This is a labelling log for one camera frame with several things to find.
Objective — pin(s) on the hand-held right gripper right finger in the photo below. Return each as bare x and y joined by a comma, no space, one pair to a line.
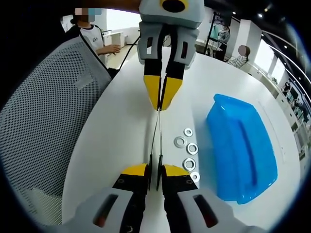
184,194

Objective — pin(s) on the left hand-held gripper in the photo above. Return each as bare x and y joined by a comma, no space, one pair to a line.
155,12

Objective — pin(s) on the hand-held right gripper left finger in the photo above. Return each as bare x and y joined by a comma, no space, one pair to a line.
126,194

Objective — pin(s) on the silver metal washer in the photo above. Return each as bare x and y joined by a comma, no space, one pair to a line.
179,141
189,163
195,176
192,148
188,131

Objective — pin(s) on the thin black metal tweezers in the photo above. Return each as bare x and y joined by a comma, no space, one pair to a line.
160,170

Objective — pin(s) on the blue plastic container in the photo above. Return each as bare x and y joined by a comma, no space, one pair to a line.
233,150

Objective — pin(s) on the white table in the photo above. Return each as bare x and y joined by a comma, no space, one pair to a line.
116,126

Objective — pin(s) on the grey mesh office chair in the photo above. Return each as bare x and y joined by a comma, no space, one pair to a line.
43,116

